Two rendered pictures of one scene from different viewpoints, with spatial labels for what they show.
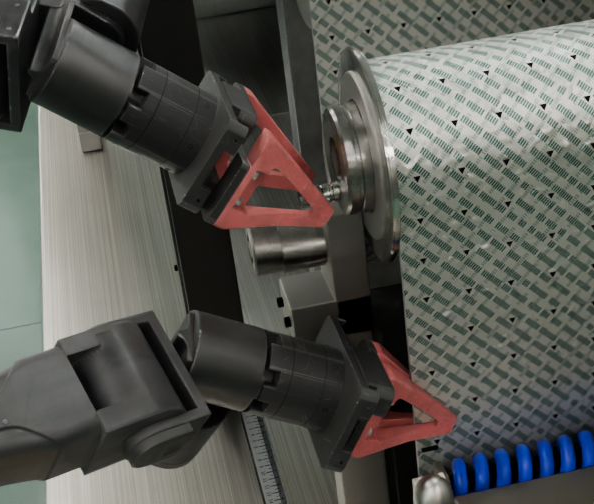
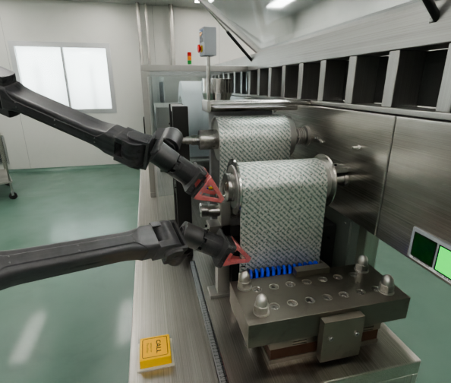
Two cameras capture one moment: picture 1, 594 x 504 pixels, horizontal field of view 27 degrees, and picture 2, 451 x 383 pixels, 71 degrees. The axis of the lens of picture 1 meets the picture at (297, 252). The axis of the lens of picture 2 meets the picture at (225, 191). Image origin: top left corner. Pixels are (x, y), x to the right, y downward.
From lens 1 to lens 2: 10 cm
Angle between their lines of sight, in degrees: 11
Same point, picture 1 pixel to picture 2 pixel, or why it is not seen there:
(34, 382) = (143, 232)
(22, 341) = not seen: hidden behind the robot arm
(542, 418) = (272, 261)
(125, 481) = (156, 276)
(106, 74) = (170, 156)
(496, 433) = (260, 264)
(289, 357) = (209, 235)
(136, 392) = (169, 238)
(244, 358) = (197, 234)
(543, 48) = (279, 163)
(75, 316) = not seen: hidden behind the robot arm
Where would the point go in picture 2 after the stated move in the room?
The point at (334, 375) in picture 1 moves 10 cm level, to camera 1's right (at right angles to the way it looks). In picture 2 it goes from (221, 242) to (260, 239)
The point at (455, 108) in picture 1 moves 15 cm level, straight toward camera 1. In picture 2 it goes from (257, 175) to (261, 194)
